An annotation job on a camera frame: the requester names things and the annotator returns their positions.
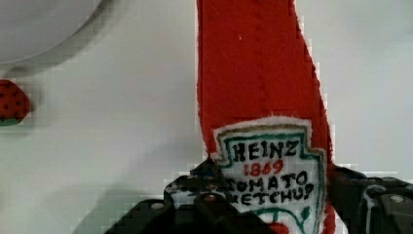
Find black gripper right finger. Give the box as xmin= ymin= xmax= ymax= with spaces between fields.
xmin=327 ymin=165 xmax=413 ymax=234

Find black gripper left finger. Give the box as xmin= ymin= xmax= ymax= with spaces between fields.
xmin=104 ymin=159 xmax=276 ymax=234

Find red felt ketchup bottle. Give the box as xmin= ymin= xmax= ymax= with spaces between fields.
xmin=197 ymin=0 xmax=336 ymax=234

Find red toy strawberry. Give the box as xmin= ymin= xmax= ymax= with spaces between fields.
xmin=0 ymin=79 xmax=31 ymax=127

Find large lilac round plate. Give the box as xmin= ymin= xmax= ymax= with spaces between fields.
xmin=0 ymin=0 xmax=103 ymax=64

